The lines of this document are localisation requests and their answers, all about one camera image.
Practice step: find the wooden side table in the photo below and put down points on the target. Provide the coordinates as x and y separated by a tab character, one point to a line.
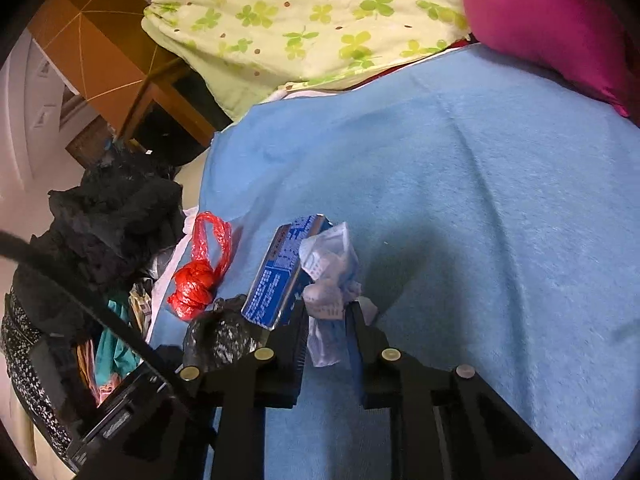
165	95

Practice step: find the pink orange patterned scarf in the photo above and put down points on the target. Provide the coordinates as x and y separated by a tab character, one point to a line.
97	375

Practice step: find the black plastic bag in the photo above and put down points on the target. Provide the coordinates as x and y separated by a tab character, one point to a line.
220	330

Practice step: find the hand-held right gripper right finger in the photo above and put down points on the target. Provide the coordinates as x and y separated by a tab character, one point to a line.
356	360

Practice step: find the black fuzzy garment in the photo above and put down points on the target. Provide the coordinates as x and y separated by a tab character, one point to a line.
110	220

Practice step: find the blue blanket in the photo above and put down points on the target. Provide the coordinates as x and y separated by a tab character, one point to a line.
500	210

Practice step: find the black white floral garment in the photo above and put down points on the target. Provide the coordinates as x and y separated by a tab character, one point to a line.
30	375

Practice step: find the knotted red plastic bag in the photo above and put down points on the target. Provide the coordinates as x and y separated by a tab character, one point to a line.
192	285

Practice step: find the orange wooden cabinet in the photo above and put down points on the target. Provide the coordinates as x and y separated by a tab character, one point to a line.
90	50

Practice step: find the green floral quilt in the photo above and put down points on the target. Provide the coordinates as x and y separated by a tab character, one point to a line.
300	25

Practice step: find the brown wooden door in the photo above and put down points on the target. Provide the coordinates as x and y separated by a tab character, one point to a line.
90	145

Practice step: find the pink pillow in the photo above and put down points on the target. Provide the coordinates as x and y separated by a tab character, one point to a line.
540	20

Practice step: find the white plastic bag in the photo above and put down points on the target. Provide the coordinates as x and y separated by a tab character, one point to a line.
327	270

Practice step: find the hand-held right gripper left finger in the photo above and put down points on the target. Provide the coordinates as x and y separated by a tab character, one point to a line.
300	345

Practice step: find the blue cardboard box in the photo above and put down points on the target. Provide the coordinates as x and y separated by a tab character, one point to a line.
275	275

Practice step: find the teal cloth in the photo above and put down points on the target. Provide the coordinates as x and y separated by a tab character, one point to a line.
112	355

